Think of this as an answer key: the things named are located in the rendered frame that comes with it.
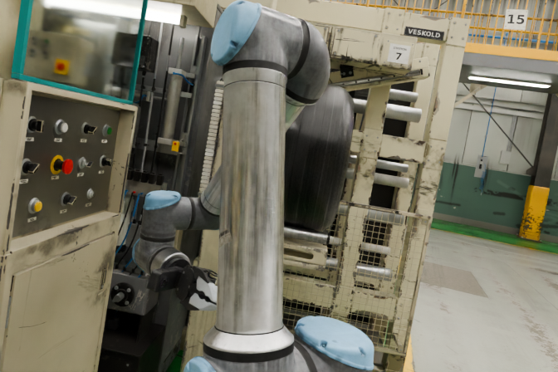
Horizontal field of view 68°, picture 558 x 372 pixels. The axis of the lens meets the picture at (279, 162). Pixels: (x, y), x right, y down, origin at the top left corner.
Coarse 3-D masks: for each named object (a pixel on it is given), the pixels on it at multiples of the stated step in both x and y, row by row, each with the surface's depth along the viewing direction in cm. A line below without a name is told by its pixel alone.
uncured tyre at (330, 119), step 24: (336, 96) 151; (312, 120) 144; (336, 120) 144; (288, 144) 142; (312, 144) 141; (336, 144) 141; (288, 168) 142; (312, 168) 141; (336, 168) 142; (288, 192) 145; (312, 192) 144; (336, 192) 145; (288, 216) 152; (312, 216) 150
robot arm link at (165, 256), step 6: (162, 252) 104; (168, 252) 104; (174, 252) 103; (180, 252) 105; (156, 258) 103; (162, 258) 102; (168, 258) 102; (186, 258) 105; (156, 264) 102; (162, 264) 101
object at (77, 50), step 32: (32, 0) 87; (64, 0) 98; (96, 0) 111; (128, 0) 128; (32, 32) 89; (64, 32) 100; (96, 32) 114; (128, 32) 131; (32, 64) 91; (64, 64) 102; (96, 64) 116; (128, 64) 135; (96, 96) 118; (128, 96) 139
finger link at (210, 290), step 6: (198, 276) 93; (198, 282) 92; (204, 282) 91; (198, 288) 92; (204, 288) 90; (210, 288) 89; (216, 288) 90; (210, 294) 88; (216, 294) 88; (216, 300) 87
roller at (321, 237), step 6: (288, 228) 157; (294, 228) 157; (300, 228) 158; (288, 234) 157; (294, 234) 156; (300, 234) 156; (306, 234) 156; (312, 234) 156; (318, 234) 156; (324, 234) 156; (306, 240) 157; (312, 240) 156; (318, 240) 156; (324, 240) 156
